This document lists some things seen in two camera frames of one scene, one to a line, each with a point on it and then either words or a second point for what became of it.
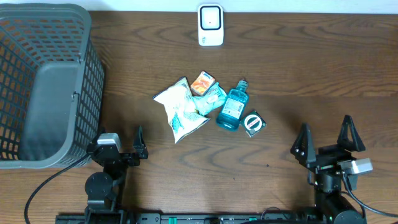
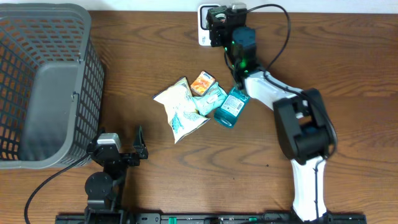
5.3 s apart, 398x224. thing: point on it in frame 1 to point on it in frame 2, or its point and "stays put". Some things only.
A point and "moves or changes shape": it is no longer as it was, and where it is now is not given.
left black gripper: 133,159 stays put
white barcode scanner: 210,24 stays put
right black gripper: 326,161 to 216,29
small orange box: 203,83 stays put
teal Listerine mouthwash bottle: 232,112 moves or changes shape
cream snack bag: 181,109 stays put
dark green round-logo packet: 253,123 to 219,14
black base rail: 347,217 stays put
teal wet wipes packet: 214,97 stays put
